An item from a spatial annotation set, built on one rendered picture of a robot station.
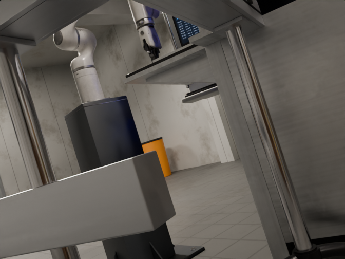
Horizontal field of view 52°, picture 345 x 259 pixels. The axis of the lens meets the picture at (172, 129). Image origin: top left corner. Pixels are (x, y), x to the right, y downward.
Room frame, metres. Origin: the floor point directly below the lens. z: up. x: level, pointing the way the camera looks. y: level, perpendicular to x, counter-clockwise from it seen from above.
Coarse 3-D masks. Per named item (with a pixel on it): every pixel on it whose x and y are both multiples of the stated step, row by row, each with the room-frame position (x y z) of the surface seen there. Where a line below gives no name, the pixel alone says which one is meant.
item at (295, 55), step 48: (336, 0) 1.09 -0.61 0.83; (288, 48) 1.18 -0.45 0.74; (336, 48) 1.11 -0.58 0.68; (240, 96) 1.27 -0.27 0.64; (288, 96) 1.20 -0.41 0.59; (336, 96) 1.13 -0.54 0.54; (288, 144) 1.22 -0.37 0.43; (336, 144) 1.15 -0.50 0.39; (336, 192) 1.17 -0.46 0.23; (288, 240) 1.27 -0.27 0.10
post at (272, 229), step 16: (208, 48) 1.30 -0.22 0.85; (224, 64) 1.28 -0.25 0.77; (224, 80) 1.29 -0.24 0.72; (224, 96) 1.30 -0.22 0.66; (240, 112) 1.28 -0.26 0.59; (240, 128) 1.29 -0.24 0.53; (240, 144) 1.30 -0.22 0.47; (256, 160) 1.28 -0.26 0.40; (256, 176) 1.29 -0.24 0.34; (256, 192) 1.30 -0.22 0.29; (272, 208) 1.28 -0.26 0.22; (272, 224) 1.29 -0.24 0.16; (272, 240) 1.30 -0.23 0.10; (272, 256) 1.30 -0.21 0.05
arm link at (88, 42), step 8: (80, 32) 1.76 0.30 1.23; (88, 32) 1.81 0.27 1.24; (80, 40) 1.76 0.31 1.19; (88, 40) 1.80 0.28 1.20; (96, 40) 1.86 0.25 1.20; (80, 48) 1.80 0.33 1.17; (88, 48) 1.81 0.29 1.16; (80, 56) 1.77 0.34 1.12; (88, 56) 1.77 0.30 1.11; (72, 64) 1.76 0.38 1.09; (80, 64) 1.74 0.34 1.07; (88, 64) 1.76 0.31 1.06; (72, 72) 1.77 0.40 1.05
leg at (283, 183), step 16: (240, 16) 0.99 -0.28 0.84; (224, 32) 1.07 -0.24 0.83; (240, 32) 1.03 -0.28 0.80; (240, 48) 1.03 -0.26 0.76; (240, 64) 1.03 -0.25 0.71; (256, 80) 1.03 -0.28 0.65; (256, 96) 1.03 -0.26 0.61; (256, 112) 1.03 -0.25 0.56; (272, 128) 1.03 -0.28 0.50; (272, 144) 1.03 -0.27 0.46; (272, 160) 1.03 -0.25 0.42; (288, 176) 1.03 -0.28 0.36; (288, 192) 1.03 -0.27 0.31; (288, 208) 1.03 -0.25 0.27; (288, 224) 1.05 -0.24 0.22; (304, 224) 1.03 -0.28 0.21; (304, 240) 1.03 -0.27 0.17
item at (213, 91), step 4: (212, 88) 2.14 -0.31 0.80; (216, 88) 2.13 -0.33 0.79; (200, 92) 2.16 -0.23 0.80; (204, 92) 2.15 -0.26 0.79; (208, 92) 2.15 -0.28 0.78; (212, 92) 2.15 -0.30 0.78; (216, 92) 2.22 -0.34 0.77; (192, 96) 2.18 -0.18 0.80; (196, 96) 2.17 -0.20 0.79; (200, 96) 2.17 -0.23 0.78; (204, 96) 2.21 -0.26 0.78; (208, 96) 2.29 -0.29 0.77; (212, 96) 2.39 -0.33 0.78; (184, 100) 2.20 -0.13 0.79; (188, 100) 2.20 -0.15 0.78; (192, 100) 2.22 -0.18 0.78; (196, 100) 2.30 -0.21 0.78
